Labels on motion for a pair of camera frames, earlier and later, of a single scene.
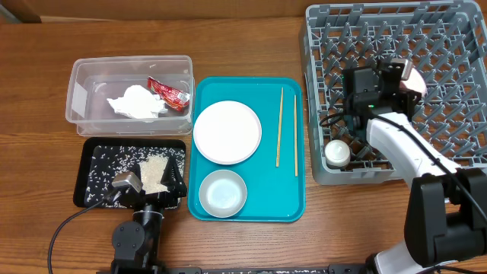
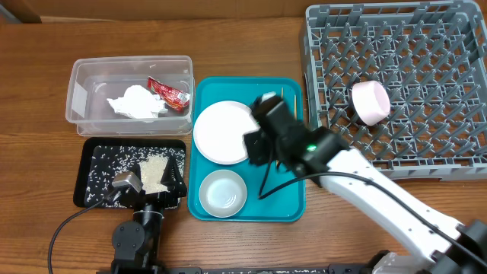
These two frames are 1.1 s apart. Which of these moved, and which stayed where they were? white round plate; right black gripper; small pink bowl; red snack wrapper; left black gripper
Moved: small pink bowl; right black gripper
Stayed: white round plate; left black gripper; red snack wrapper
